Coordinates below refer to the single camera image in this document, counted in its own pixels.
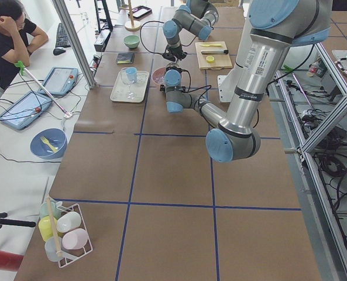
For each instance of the black computer mouse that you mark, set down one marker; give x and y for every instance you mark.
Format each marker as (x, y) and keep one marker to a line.
(58, 50)

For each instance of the metal muddler black cap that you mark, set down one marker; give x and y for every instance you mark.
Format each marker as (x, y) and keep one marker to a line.
(215, 52)

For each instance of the teach pendant tablet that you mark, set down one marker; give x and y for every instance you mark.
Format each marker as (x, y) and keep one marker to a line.
(60, 80)
(25, 110)

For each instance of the person in black shirt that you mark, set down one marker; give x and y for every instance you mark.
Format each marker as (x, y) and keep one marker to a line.
(19, 38)

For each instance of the white wire cup rack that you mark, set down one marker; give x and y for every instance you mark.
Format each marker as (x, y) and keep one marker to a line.
(53, 248)

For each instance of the pink bowl of ice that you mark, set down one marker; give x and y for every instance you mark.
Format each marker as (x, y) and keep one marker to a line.
(158, 76)

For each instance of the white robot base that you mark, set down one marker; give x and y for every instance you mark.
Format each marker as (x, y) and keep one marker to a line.
(225, 88)

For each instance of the wooden mug tree stand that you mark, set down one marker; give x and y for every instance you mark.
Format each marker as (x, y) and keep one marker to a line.
(131, 24)

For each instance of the yellow plastic cup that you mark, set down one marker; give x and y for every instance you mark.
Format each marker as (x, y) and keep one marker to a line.
(45, 228)

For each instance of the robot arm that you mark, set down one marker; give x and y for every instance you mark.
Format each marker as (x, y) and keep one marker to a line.
(196, 17)
(271, 29)

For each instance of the clear wine glass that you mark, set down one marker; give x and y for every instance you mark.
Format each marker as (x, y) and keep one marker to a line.
(130, 94)

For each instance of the grey folded cloth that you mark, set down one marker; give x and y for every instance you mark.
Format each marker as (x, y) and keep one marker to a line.
(125, 58)

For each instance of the black keyboard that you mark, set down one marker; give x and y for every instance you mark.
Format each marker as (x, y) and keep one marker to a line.
(62, 39)

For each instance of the pale pink plastic cup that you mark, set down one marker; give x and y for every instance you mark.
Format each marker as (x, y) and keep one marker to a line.
(75, 239)

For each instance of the half lemon slice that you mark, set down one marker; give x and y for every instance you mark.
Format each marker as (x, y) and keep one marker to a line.
(210, 59)

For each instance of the cream serving tray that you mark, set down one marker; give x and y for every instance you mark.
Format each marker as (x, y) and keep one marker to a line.
(119, 91)

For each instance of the aluminium frame post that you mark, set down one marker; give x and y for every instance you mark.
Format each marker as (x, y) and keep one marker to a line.
(66, 20)

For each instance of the yellow plastic fork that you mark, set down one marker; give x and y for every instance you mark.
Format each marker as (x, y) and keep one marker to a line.
(47, 142)

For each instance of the green bowl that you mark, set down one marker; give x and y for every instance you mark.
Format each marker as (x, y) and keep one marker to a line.
(131, 41)

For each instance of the yellow plastic knife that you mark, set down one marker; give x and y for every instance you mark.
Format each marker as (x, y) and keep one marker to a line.
(211, 45)

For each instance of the blue bowl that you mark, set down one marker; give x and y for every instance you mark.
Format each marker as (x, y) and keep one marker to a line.
(57, 137)

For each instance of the blue plastic cup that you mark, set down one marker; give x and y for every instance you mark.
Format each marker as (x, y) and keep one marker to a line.
(131, 74)

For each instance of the wooden cutting board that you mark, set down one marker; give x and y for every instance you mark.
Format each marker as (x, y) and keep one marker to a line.
(221, 61)

